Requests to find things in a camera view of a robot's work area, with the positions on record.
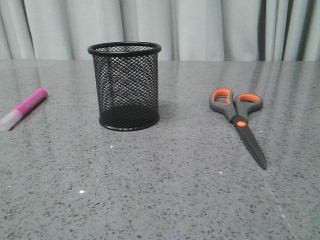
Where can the black mesh pen bin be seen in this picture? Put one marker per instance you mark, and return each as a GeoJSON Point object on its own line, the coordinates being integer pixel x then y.
{"type": "Point", "coordinates": [126, 77]}

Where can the pink highlighter pen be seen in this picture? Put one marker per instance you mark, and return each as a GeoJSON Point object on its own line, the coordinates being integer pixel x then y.
{"type": "Point", "coordinates": [15, 115]}

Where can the grey orange scissors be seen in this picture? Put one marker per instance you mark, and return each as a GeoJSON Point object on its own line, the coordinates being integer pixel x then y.
{"type": "Point", "coordinates": [236, 110]}

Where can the white curtain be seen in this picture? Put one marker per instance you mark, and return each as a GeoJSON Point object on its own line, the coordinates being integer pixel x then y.
{"type": "Point", "coordinates": [201, 30]}

